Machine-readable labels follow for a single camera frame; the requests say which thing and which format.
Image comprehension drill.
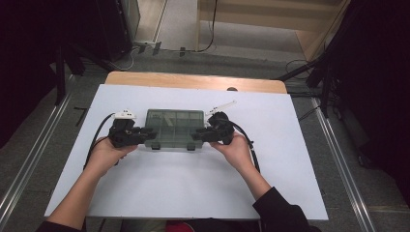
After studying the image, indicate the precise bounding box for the person's left hand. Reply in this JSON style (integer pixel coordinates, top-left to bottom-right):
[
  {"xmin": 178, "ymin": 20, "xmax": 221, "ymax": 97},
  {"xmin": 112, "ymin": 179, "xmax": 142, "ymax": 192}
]
[{"xmin": 85, "ymin": 136, "xmax": 138, "ymax": 178}]

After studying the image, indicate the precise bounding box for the black metal stand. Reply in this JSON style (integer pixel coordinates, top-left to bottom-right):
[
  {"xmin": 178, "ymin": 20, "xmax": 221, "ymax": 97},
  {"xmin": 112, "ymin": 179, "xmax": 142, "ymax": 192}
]
[
  {"xmin": 54, "ymin": 44, "xmax": 112, "ymax": 105},
  {"xmin": 277, "ymin": 54, "xmax": 333, "ymax": 119}
]

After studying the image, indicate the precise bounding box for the light wooden cabinet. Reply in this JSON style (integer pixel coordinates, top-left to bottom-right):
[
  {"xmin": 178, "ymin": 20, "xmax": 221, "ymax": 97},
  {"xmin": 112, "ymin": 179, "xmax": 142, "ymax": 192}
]
[{"xmin": 196, "ymin": 0, "xmax": 351, "ymax": 61}]

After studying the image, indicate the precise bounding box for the person's clothing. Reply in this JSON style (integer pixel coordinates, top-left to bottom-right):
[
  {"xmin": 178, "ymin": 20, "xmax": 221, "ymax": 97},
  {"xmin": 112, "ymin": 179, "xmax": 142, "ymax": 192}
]
[{"xmin": 83, "ymin": 218, "xmax": 262, "ymax": 232}]

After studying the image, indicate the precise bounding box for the black floor cable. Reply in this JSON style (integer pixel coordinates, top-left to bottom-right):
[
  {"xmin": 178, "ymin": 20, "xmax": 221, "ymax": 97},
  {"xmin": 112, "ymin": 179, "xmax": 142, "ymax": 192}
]
[{"xmin": 298, "ymin": 105, "xmax": 323, "ymax": 122}]

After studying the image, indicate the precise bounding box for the white table board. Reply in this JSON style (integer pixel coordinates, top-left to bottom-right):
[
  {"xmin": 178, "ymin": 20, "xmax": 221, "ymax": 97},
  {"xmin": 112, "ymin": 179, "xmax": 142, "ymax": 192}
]
[{"xmin": 44, "ymin": 84, "xmax": 329, "ymax": 221}]

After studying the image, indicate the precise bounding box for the right hand-held gripper black cable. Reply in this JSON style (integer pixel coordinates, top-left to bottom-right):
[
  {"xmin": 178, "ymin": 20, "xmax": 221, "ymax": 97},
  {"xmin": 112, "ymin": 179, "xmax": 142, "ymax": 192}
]
[{"xmin": 225, "ymin": 119, "xmax": 261, "ymax": 173}]

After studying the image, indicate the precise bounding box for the black curtain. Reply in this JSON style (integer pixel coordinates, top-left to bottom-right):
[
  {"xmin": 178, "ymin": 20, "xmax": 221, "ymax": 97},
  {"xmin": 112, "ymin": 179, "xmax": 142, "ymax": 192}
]
[
  {"xmin": 0, "ymin": 0, "xmax": 98, "ymax": 149},
  {"xmin": 322, "ymin": 0, "xmax": 410, "ymax": 207}
]

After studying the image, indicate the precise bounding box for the dark cabinet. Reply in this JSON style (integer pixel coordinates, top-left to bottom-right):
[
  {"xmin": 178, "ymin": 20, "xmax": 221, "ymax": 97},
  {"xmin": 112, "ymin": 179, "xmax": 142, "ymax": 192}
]
[{"xmin": 96, "ymin": 0, "xmax": 141, "ymax": 62}]

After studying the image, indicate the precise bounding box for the hand-held gripper black cable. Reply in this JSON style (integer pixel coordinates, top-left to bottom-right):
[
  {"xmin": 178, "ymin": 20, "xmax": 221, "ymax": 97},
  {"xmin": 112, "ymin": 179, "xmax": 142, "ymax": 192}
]
[
  {"xmin": 82, "ymin": 112, "xmax": 116, "ymax": 171},
  {"xmin": 225, "ymin": 119, "xmax": 261, "ymax": 173}
]

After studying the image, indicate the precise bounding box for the left hand-held gripper black cable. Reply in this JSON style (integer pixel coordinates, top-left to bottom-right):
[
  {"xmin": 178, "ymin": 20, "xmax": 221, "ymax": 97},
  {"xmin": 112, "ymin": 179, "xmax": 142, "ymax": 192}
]
[{"xmin": 82, "ymin": 112, "xmax": 116, "ymax": 171}]

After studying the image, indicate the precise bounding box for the black hanging cable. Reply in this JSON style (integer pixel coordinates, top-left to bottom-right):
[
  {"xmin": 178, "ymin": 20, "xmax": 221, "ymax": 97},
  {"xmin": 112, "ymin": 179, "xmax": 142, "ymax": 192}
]
[{"xmin": 194, "ymin": 0, "xmax": 219, "ymax": 53}]

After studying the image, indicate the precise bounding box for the aluminium floor rail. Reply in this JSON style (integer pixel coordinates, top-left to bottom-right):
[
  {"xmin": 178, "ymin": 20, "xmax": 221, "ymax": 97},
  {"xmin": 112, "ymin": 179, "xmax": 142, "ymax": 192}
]
[
  {"xmin": 310, "ymin": 98, "xmax": 378, "ymax": 232},
  {"xmin": 0, "ymin": 93, "xmax": 73, "ymax": 220}
]

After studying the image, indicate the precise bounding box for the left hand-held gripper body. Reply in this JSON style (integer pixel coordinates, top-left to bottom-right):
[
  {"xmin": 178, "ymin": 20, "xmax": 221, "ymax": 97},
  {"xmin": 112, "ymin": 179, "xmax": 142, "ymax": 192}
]
[{"xmin": 107, "ymin": 110, "xmax": 144, "ymax": 149}]

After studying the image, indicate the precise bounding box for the white power strip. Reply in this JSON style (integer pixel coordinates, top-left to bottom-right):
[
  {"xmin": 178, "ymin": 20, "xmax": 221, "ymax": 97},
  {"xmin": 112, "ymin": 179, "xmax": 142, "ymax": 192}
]
[{"xmin": 132, "ymin": 40, "xmax": 157, "ymax": 49}]

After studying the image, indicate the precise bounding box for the grey translucent compartment box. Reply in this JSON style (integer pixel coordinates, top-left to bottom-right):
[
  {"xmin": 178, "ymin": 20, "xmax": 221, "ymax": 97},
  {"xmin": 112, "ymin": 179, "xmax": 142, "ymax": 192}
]
[{"xmin": 142, "ymin": 108, "xmax": 211, "ymax": 152}]

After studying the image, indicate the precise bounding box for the white floor cable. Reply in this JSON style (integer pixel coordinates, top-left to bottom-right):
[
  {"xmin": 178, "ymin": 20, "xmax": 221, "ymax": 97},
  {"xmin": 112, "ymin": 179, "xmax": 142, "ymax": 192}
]
[{"xmin": 112, "ymin": 47, "xmax": 135, "ymax": 72}]

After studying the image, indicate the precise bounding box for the person's right hand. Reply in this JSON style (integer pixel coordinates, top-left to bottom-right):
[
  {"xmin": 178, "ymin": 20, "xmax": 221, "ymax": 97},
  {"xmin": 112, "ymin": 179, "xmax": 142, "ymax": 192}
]
[{"xmin": 211, "ymin": 131, "xmax": 255, "ymax": 173}]

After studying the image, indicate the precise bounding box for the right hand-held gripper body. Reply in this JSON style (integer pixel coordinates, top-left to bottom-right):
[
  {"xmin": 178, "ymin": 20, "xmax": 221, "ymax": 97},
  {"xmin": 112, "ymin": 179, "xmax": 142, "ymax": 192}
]
[{"xmin": 205, "ymin": 100, "xmax": 237, "ymax": 145}]

